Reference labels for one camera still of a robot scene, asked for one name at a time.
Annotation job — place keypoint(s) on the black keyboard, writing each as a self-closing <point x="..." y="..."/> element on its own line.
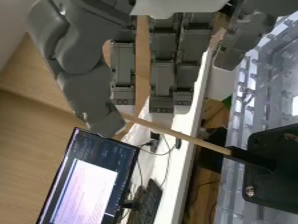
<point x="148" y="200"/>

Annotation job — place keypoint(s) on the computer monitor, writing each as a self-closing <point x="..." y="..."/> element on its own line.
<point x="88" y="186"/>

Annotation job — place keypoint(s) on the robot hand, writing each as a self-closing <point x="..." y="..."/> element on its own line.
<point x="80" y="50"/>

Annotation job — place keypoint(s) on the white desk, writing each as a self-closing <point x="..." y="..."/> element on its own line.
<point x="177" y="186"/>

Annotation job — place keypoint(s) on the clear box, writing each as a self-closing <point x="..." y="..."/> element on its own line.
<point x="261" y="83"/>

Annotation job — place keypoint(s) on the black plate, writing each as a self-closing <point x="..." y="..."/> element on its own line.
<point x="274" y="173"/>

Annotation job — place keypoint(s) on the wooden chopstick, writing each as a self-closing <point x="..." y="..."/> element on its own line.
<point x="177" y="134"/>

